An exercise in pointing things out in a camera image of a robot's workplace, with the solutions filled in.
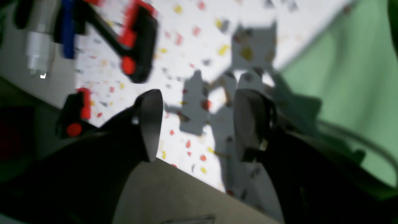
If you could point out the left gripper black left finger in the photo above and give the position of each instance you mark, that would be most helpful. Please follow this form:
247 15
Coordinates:
82 182

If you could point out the light green T-shirt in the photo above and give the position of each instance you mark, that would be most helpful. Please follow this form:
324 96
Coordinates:
348 62

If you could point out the red black clamp tool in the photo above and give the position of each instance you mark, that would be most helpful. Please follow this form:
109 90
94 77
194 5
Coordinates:
134 46

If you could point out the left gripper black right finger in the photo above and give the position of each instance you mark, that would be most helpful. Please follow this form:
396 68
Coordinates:
315 184

